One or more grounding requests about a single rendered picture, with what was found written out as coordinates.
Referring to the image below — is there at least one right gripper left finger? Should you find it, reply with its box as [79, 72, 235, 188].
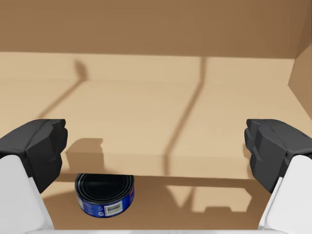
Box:
[0, 118, 68, 234]

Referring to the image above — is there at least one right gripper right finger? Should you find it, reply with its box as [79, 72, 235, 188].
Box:
[244, 118, 312, 234]

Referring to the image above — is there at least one blue flat can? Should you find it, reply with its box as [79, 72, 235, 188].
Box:
[74, 173, 136, 217]

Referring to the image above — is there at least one pale wooden shelf unit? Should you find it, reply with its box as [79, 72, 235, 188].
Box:
[0, 0, 312, 232]

